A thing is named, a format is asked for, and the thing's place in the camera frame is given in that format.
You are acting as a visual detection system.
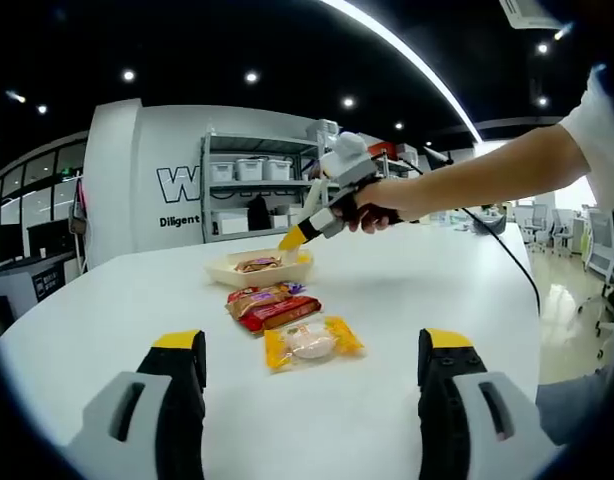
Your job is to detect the grey metal shelving rack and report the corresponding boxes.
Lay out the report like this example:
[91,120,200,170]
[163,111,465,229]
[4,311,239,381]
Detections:
[200,130,413,245]

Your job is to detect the coat stand with bags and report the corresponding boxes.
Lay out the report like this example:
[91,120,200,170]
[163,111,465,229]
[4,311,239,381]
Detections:
[68,174,90,274]

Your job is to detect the ceiling spotlights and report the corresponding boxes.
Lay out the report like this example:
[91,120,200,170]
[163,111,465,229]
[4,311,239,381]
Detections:
[9,42,551,132]

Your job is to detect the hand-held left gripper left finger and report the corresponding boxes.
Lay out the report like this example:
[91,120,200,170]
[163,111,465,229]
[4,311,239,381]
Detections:
[69,328,207,480]

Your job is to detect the grey counter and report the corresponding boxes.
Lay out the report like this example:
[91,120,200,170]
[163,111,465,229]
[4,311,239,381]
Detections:
[0,251,84,321]

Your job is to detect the person's trouser leg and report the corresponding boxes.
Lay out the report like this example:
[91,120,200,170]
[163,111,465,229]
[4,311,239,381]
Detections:
[536,368,614,446]

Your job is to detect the cream food container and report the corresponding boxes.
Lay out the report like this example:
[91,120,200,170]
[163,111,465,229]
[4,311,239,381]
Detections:
[204,248,317,287]

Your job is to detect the black cable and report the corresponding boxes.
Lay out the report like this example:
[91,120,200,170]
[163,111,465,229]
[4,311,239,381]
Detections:
[397,155,543,315]

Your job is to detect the white food tongs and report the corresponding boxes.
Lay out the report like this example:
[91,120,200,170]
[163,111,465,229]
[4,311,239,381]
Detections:
[282,178,333,265]

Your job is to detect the yellow bun food packet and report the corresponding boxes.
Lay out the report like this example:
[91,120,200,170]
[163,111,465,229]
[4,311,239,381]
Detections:
[263,314,367,375]

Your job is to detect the curved ceiling light strip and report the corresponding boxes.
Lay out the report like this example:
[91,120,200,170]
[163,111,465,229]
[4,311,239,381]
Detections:
[316,0,483,144]

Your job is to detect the brown purple-label food packet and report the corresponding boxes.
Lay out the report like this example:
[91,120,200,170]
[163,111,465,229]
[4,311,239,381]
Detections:
[225,283,294,315]
[234,256,284,275]

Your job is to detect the dark grey pouch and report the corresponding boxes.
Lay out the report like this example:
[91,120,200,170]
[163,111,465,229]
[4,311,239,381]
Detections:
[472,215,509,236]

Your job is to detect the white office chair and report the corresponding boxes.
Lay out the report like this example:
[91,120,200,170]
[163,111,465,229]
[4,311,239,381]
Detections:
[581,209,614,351]
[550,208,577,257]
[524,204,549,247]

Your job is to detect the white carton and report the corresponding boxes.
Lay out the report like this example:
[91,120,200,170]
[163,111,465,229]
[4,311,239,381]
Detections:
[210,208,251,235]

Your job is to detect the person's white shirt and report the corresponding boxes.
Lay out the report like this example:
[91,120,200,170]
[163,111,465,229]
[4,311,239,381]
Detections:
[559,63,614,234]

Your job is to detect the translucent crate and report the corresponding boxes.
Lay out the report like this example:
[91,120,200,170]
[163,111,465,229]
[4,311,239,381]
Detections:
[306,118,339,149]

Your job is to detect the red food packet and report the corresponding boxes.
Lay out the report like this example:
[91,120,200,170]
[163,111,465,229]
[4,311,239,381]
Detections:
[238,294,324,335]

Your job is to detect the ceiling air conditioner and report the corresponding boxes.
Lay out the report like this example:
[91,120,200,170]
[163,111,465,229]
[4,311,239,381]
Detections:
[498,0,559,30]

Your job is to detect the black bag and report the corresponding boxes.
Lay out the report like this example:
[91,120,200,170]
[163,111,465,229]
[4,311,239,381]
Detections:
[247,194,271,232]

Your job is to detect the person's right hand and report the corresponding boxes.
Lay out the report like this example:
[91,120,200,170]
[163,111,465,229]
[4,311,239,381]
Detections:
[346,180,423,235]

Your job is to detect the black monitor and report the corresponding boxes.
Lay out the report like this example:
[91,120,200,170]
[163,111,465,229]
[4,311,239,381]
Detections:
[0,224,27,266]
[26,218,72,260]

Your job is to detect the white storage box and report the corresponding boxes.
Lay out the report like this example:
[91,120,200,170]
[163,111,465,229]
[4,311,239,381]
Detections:
[264,159,293,182]
[235,158,266,182]
[209,160,237,183]

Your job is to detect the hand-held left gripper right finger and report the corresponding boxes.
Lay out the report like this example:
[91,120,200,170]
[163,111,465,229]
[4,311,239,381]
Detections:
[416,327,558,480]

